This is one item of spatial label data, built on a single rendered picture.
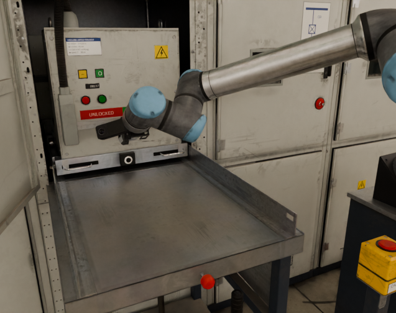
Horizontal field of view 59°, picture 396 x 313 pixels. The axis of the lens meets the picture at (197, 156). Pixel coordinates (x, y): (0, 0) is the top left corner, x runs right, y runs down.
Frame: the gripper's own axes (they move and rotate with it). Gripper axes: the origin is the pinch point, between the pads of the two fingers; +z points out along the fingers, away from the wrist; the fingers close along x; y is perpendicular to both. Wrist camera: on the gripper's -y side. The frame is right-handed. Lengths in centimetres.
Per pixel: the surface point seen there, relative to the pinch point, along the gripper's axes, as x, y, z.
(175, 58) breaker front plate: 30.2, 27.4, -0.5
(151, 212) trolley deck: -28.5, 2.8, -15.2
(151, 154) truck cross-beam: -3.8, 15.8, 17.5
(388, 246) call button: -48, 43, -62
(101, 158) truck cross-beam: -2.9, -5.0, 16.7
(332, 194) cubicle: -36, 117, 31
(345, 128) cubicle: -4, 120, 13
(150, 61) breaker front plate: 29.5, 17.0, -0.2
